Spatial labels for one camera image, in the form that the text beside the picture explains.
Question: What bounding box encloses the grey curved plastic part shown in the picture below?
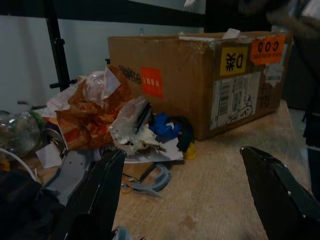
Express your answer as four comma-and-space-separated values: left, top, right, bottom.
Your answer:
131, 162, 173, 199

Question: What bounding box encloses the blue plastic piece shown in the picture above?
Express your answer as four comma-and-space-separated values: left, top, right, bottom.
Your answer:
149, 112, 183, 140

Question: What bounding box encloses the crumpled orange paper bag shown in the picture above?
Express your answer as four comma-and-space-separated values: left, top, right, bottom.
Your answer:
55, 64, 133, 151

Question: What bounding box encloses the crumpled clear plastic wrap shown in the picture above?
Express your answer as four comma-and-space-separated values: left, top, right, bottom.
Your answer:
109, 95, 168, 156

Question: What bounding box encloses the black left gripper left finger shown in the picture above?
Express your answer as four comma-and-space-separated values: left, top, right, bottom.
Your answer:
51, 149, 126, 240

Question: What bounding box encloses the black tripod stand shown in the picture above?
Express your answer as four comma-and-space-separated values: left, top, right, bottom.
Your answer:
45, 0, 76, 90

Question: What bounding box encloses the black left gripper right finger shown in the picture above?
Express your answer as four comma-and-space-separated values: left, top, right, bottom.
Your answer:
239, 146, 318, 240

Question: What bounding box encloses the grey plastic bracket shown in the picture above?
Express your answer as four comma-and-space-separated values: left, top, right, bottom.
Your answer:
43, 149, 102, 207

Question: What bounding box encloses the black cloth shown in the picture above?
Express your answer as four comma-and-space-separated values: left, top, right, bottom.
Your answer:
0, 169, 66, 240

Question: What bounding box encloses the brown cardboard box with labels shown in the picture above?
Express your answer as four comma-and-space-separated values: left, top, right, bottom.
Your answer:
107, 30, 294, 141

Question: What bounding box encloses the white paper sheet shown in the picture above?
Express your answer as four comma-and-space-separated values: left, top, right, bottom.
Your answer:
124, 136, 186, 165

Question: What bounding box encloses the yellow plastic cap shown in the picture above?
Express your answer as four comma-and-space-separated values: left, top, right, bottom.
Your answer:
183, 142, 198, 160

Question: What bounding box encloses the white cable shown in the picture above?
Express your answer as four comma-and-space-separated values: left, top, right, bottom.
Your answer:
0, 147, 38, 182

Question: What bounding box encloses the silver metal can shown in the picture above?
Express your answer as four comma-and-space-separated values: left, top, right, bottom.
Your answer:
41, 128, 65, 153

